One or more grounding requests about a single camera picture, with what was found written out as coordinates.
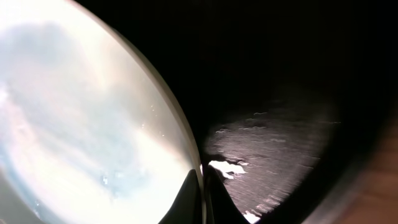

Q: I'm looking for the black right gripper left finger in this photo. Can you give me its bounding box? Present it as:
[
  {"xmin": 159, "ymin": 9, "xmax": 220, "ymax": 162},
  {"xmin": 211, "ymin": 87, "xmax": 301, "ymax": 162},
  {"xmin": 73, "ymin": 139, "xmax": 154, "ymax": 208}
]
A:
[{"xmin": 159, "ymin": 169, "xmax": 202, "ymax": 224}]

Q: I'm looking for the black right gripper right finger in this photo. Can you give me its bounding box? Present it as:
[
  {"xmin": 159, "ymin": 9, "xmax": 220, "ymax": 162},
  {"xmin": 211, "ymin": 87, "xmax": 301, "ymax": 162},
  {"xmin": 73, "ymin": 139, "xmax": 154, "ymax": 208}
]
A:
[{"xmin": 204, "ymin": 166, "xmax": 249, "ymax": 224}]

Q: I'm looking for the pale green plate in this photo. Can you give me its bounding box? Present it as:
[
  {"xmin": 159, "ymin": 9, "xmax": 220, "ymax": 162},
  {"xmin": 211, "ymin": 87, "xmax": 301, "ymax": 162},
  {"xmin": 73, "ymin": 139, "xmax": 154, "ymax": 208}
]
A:
[{"xmin": 1, "ymin": 0, "xmax": 206, "ymax": 224}]

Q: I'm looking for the round black tray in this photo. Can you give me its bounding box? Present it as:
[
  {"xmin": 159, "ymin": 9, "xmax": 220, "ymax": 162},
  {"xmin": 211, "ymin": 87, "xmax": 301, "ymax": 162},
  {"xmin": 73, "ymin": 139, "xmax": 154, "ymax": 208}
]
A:
[{"xmin": 82, "ymin": 0, "xmax": 397, "ymax": 223}]

